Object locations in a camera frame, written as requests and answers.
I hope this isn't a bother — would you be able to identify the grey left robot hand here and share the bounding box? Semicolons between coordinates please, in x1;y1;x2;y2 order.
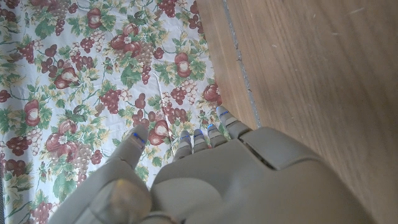
48;105;377;224

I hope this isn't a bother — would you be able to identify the floral fruit print backdrop cloth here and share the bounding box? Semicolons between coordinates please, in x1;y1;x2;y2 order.
0;0;223;224

